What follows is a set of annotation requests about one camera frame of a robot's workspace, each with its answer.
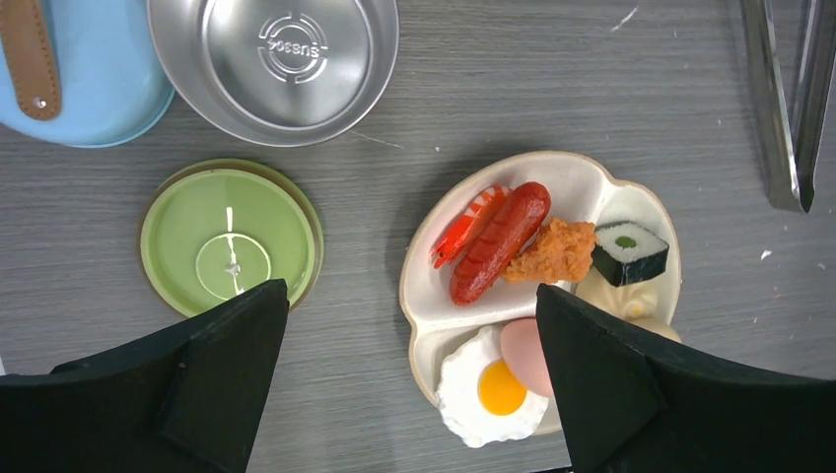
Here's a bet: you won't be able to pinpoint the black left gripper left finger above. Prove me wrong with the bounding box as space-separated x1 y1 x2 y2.
1 279 289 472

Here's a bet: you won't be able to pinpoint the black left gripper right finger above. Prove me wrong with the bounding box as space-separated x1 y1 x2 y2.
535 285 835 472

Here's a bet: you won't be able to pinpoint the sushi roll toy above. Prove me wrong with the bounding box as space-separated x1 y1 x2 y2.
592 221 669 287

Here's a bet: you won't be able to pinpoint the steel tongs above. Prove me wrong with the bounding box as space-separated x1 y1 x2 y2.
740 1 835 214

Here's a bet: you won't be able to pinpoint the white dumpling bun toy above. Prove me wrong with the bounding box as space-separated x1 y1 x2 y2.
575 268 681 343

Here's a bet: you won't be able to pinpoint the steel lunch box bowl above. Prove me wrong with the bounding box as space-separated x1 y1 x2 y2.
147 0 400 148

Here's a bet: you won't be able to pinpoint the pink egg toy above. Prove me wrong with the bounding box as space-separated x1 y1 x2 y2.
500 317 554 397

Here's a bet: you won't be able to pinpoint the fried egg toy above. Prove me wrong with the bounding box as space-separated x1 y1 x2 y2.
436 326 550 448

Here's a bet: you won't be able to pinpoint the orange fried chicken piece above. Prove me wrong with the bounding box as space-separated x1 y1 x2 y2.
502 217 597 284

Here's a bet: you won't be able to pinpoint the green round lid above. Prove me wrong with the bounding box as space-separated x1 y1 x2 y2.
138 158 324 317

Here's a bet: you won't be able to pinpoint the red toy sausage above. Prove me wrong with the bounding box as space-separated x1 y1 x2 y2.
450 181 551 305

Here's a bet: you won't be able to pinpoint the cream divided plate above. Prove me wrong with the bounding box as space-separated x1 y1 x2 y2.
399 151 681 437

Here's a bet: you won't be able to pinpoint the red toy shrimp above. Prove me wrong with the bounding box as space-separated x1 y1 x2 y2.
432 185 512 269

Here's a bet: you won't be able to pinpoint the light blue lid with strap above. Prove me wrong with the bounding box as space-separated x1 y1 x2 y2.
1 1 174 148

